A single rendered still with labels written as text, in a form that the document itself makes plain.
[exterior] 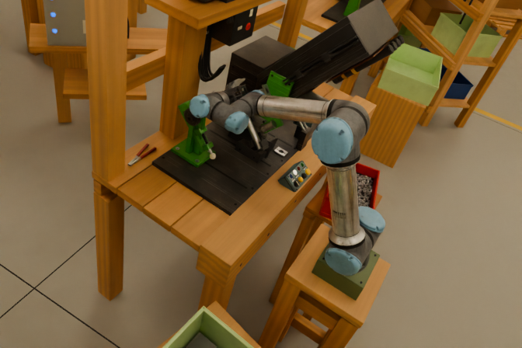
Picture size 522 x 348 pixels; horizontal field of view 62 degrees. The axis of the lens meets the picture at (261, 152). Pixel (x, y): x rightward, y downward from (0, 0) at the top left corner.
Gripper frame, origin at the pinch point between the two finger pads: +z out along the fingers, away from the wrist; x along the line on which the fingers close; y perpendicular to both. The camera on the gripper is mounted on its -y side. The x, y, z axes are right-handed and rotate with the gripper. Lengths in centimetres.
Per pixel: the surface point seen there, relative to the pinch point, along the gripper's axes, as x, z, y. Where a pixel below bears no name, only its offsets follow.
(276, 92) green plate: -1.9, 18.4, 4.5
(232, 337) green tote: -68, -58, 3
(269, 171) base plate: -33.9, 14.5, -9.4
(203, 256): -51, -34, -19
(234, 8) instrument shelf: 31.7, -3.0, 10.5
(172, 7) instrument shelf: 36.2, -24.4, -1.0
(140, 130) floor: 12, 95, -155
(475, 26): 3, 267, 75
